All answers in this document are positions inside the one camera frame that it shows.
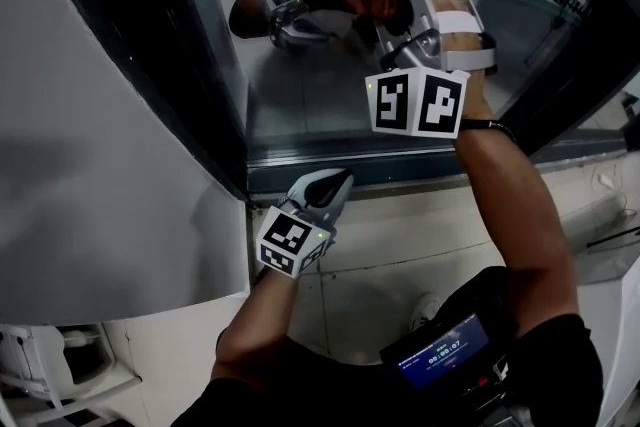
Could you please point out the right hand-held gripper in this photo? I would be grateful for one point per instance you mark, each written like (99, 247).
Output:
(415, 105)

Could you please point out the black bent rod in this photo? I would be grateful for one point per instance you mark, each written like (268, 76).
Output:
(612, 237)

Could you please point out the white side table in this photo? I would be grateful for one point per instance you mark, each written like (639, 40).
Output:
(25, 365)

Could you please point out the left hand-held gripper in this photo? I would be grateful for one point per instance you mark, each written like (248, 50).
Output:
(290, 235)

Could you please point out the large white cabinet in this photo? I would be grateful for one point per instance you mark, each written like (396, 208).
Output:
(627, 340)

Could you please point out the clear glass window pane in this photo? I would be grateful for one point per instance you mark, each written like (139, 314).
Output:
(310, 105)

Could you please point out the person's black shirt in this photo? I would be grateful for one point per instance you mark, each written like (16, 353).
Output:
(300, 395)

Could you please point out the white plastic rack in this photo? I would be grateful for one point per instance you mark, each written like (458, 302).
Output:
(105, 355)

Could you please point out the person's black trousers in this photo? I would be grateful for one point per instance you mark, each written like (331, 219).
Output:
(475, 290)

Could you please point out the person's right forearm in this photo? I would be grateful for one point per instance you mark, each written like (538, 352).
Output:
(510, 215)

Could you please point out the person's right hand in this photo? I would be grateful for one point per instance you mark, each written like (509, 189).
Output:
(452, 2)

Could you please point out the black wristband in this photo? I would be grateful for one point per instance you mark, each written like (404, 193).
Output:
(492, 125)

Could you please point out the person's white shoe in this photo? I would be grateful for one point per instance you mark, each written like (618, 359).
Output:
(427, 310)

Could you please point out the person's left forearm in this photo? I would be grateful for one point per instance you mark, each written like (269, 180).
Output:
(260, 315)

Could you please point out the partly frosted glass pane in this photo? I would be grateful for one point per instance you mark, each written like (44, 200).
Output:
(610, 115)

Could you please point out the chest-mounted timer display device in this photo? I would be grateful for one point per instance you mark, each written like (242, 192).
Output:
(445, 350)

